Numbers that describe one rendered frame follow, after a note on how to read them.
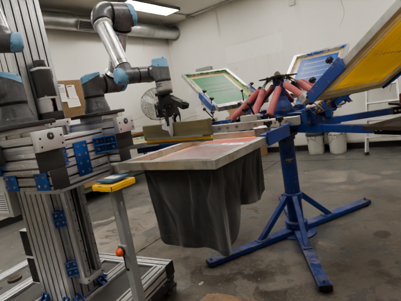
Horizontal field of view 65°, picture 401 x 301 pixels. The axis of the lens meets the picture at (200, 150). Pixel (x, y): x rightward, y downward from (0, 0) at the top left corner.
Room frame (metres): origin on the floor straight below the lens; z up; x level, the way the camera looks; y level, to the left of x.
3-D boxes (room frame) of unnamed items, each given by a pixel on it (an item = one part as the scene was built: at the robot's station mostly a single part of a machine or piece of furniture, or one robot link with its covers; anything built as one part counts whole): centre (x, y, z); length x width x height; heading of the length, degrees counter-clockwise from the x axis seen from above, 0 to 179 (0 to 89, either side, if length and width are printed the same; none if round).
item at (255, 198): (1.50, -0.18, 0.74); 0.46 x 0.04 x 0.42; 142
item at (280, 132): (1.69, -0.42, 0.98); 0.30 x 0.05 x 0.07; 142
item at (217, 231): (1.44, 0.12, 0.74); 0.45 x 0.03 x 0.43; 52
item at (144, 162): (1.67, -0.05, 0.97); 0.79 x 0.58 x 0.04; 142
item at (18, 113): (1.45, 0.80, 1.31); 0.15 x 0.15 x 0.10
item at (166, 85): (1.49, 0.12, 1.31); 0.08 x 0.08 x 0.05
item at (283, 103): (2.51, -0.70, 0.67); 0.39 x 0.39 x 1.35
